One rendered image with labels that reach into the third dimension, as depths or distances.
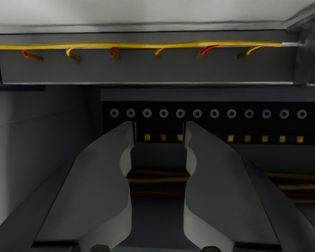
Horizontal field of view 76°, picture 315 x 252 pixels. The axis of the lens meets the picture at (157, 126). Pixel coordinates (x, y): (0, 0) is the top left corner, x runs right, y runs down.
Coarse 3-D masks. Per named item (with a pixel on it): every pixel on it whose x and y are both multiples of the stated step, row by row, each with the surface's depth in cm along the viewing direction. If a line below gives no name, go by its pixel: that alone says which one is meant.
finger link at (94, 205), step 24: (96, 144) 10; (120, 144) 10; (72, 168) 9; (96, 168) 9; (120, 168) 9; (72, 192) 7; (96, 192) 7; (120, 192) 7; (48, 216) 7; (72, 216) 7; (96, 216) 7; (120, 216) 7; (48, 240) 6; (72, 240) 6; (96, 240) 6; (120, 240) 7
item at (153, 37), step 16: (80, 32) 10; (96, 32) 10; (112, 32) 10; (128, 32) 10; (144, 32) 10; (160, 32) 10; (176, 32) 10; (192, 32) 9; (208, 32) 9; (224, 32) 9; (240, 32) 9; (256, 32) 9; (272, 32) 9; (64, 48) 10; (80, 48) 10
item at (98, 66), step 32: (0, 64) 11; (32, 64) 11; (64, 64) 11; (96, 64) 11; (128, 64) 10; (160, 64) 10; (192, 64) 10; (224, 64) 10; (256, 64) 10; (288, 64) 10
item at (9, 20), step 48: (0, 0) 6; (48, 0) 6; (96, 0) 6; (144, 0) 6; (192, 0) 6; (240, 0) 6; (288, 0) 6; (0, 96) 13; (48, 96) 19; (144, 96) 24; (192, 96) 24; (240, 96) 24; (288, 96) 23
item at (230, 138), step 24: (120, 120) 25; (144, 120) 25; (168, 120) 25; (192, 120) 25; (216, 120) 25; (240, 120) 25; (264, 120) 24; (288, 120) 24; (312, 120) 24; (288, 144) 25; (312, 144) 25
